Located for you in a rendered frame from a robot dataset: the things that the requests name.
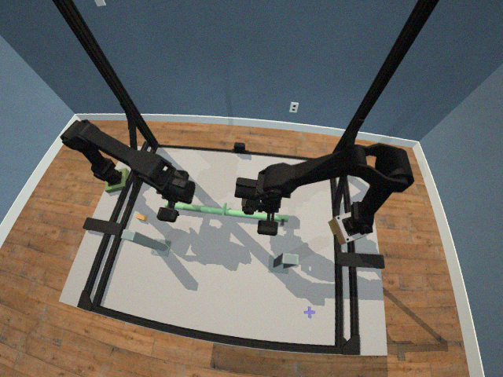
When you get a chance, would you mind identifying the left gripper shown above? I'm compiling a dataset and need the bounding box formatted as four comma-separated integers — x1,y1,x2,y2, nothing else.
257,200,281,236

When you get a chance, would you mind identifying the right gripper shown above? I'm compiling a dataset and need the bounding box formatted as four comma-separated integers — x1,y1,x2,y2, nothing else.
156,170,189,223

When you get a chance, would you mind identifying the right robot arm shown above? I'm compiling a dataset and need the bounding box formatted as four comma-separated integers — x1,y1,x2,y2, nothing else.
60,119,196,204

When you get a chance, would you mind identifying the small purple plus-shaped piece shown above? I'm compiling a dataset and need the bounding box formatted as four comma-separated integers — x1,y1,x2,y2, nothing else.
304,306,315,318

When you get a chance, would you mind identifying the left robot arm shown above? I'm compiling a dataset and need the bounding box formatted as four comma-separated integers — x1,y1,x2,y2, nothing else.
234,143,414,236

